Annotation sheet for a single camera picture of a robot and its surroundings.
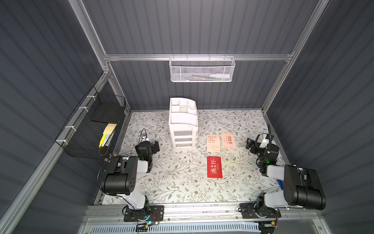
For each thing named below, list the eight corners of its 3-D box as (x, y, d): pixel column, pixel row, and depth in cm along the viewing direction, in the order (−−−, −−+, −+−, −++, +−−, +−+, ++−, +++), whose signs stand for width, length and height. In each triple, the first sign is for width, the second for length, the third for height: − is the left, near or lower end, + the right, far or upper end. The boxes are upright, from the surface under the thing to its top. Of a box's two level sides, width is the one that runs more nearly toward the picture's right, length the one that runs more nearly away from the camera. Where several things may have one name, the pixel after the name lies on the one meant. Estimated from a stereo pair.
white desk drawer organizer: (171, 149, 100) (166, 126, 80) (173, 122, 115) (170, 97, 95) (196, 149, 100) (198, 126, 80) (195, 122, 115) (196, 97, 95)
